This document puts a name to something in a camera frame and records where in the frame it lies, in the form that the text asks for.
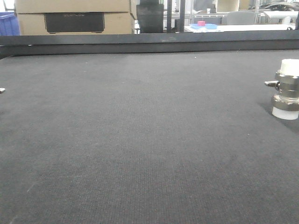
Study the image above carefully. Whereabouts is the cardboard box with black label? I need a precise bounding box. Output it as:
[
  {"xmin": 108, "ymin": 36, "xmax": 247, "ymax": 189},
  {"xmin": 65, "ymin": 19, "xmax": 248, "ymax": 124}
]
[{"xmin": 14, "ymin": 0, "xmax": 136, "ymax": 35}]

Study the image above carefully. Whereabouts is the pink cube on tray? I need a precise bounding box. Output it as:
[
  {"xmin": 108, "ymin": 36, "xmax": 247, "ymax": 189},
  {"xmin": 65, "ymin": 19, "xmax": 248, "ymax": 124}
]
[{"xmin": 197, "ymin": 21, "xmax": 206, "ymax": 27}]

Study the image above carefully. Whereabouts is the blue plastic crate far left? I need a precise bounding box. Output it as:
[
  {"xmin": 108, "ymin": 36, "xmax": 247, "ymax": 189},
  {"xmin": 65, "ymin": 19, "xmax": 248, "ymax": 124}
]
[{"xmin": 0, "ymin": 12, "xmax": 20, "ymax": 36}]

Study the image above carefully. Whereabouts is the dark conveyor belt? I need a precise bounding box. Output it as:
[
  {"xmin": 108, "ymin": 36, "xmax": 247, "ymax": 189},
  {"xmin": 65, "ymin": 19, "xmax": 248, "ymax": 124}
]
[{"xmin": 0, "ymin": 50, "xmax": 299, "ymax": 224}]

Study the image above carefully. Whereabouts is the brass valve with white caps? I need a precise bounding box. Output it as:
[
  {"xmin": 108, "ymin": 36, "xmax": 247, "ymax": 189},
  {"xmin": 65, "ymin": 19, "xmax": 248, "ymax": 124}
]
[{"xmin": 264, "ymin": 59, "xmax": 299, "ymax": 120}]

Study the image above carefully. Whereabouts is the dark conveyor side rail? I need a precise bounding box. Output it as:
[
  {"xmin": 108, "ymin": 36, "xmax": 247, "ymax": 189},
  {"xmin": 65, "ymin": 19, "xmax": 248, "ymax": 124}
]
[{"xmin": 0, "ymin": 30, "xmax": 299, "ymax": 58}]

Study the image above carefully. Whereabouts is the black bin in background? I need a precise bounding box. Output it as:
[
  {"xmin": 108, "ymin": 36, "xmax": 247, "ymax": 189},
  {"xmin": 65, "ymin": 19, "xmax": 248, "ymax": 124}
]
[{"xmin": 136, "ymin": 0, "xmax": 164, "ymax": 34}]

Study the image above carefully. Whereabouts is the white background table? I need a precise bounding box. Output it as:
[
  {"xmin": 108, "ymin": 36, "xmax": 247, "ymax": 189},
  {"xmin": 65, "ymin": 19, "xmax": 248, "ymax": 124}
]
[{"xmin": 185, "ymin": 24, "xmax": 295, "ymax": 33}]

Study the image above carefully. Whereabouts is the blue tray on white table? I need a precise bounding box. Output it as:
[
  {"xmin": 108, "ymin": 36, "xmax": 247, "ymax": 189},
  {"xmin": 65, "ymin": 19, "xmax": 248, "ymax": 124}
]
[{"xmin": 190, "ymin": 23, "xmax": 218, "ymax": 30}]

